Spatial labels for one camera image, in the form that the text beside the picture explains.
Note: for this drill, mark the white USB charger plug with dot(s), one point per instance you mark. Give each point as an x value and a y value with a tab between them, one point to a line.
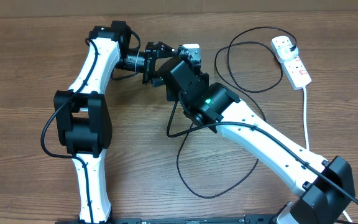
286	53

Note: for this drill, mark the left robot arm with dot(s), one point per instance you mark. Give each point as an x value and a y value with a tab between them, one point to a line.
83	121

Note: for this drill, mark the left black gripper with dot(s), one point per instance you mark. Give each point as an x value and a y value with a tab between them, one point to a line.
149	66

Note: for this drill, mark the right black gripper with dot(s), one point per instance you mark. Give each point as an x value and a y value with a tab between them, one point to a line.
174	96

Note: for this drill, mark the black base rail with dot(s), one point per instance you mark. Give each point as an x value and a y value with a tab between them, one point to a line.
247	219

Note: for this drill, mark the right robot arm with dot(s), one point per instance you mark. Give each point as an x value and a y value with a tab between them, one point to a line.
324	188

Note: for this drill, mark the white power strip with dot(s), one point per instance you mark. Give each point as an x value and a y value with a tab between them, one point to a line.
294	69

